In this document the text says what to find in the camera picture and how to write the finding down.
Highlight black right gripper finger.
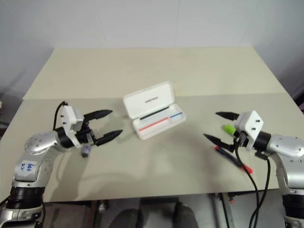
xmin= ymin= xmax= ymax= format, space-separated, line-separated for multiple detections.
xmin=215 ymin=111 xmax=239 ymax=121
xmin=203 ymin=133 xmax=234 ymax=152

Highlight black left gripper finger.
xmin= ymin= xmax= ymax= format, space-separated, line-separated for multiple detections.
xmin=95 ymin=129 xmax=124 ymax=146
xmin=84 ymin=109 xmax=113 ymax=122

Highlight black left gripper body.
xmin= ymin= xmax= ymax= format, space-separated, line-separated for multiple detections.
xmin=75 ymin=118 xmax=100 ymax=147

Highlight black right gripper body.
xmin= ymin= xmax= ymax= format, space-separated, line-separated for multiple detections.
xmin=231 ymin=131 xmax=250 ymax=151

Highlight white open pencil case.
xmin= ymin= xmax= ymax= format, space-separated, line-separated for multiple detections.
xmin=123 ymin=81 xmax=187 ymax=141

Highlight small green highlighter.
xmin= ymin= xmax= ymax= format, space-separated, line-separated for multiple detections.
xmin=222 ymin=124 xmax=237 ymax=134

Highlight small purple grey eraser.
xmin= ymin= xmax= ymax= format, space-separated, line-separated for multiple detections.
xmin=81 ymin=145 xmax=92 ymax=158

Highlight dark blue red pen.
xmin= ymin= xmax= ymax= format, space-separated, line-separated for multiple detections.
xmin=214 ymin=145 xmax=253 ymax=174

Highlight white label blue handwriting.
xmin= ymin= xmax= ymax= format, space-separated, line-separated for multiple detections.
xmin=14 ymin=161 xmax=39 ymax=179

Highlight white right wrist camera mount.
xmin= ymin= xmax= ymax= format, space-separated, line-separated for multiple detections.
xmin=233 ymin=110 xmax=265 ymax=151

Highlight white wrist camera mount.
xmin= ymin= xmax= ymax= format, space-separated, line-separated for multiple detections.
xmin=233 ymin=110 xmax=265 ymax=151
xmin=61 ymin=105 xmax=85 ymax=147

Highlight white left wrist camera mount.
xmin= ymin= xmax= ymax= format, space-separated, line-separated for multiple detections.
xmin=61 ymin=105 xmax=85 ymax=147

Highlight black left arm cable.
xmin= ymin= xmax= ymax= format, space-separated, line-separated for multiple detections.
xmin=53 ymin=101 xmax=70 ymax=132

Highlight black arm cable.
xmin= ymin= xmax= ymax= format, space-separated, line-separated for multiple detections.
xmin=53 ymin=101 xmax=70 ymax=132
xmin=233 ymin=139 xmax=272 ymax=228

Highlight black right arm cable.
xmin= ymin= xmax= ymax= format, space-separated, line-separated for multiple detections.
xmin=233 ymin=139 xmax=272 ymax=228

